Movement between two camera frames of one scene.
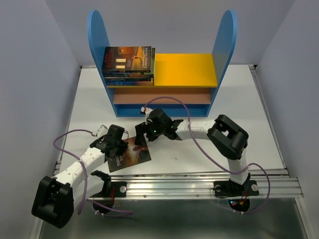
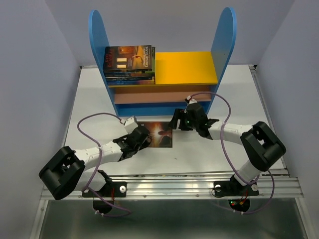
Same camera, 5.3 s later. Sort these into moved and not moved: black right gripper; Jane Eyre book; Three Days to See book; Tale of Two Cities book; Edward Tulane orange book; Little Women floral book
Moved: black right gripper; Three Days to See book
Not moved: Little Women floral book; Edward Tulane orange book; Jane Eyre book; Tale of Two Cities book
